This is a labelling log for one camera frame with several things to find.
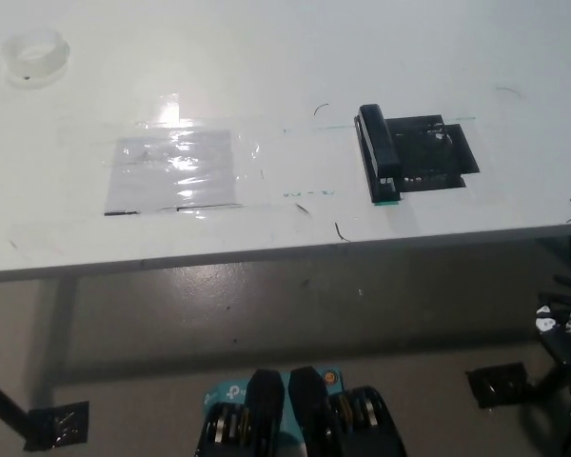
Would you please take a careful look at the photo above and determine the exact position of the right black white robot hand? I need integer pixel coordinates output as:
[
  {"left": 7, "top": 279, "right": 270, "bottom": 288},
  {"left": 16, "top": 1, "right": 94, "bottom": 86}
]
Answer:
[{"left": 534, "top": 274, "right": 571, "bottom": 370}]

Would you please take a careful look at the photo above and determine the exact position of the black tape mark patch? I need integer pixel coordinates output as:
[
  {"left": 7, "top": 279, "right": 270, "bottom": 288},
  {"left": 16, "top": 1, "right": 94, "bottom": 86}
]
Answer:
[{"left": 388, "top": 113, "right": 482, "bottom": 194}]

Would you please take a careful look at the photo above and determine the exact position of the black stapler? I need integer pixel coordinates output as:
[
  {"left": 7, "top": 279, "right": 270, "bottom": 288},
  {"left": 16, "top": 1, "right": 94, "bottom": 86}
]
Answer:
[{"left": 352, "top": 103, "right": 404, "bottom": 205}]

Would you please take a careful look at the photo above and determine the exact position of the clear plastic tape film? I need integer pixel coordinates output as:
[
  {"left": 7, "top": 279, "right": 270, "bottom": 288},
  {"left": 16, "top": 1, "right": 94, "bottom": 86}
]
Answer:
[{"left": 56, "top": 92, "right": 264, "bottom": 221}]

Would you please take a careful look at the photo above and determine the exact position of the clear plastic sheet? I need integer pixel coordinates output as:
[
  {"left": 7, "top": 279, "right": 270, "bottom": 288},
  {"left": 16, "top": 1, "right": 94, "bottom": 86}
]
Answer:
[{"left": 103, "top": 129, "right": 240, "bottom": 217}]

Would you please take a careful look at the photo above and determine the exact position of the grey table leg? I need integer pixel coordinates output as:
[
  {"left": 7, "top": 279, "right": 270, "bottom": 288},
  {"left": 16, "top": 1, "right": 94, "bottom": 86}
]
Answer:
[{"left": 40, "top": 277, "right": 79, "bottom": 387}]

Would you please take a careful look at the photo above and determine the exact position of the clear tape roll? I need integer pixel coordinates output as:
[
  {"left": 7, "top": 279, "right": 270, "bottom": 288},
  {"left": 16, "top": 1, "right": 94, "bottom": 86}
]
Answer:
[{"left": 0, "top": 27, "right": 71, "bottom": 89}]

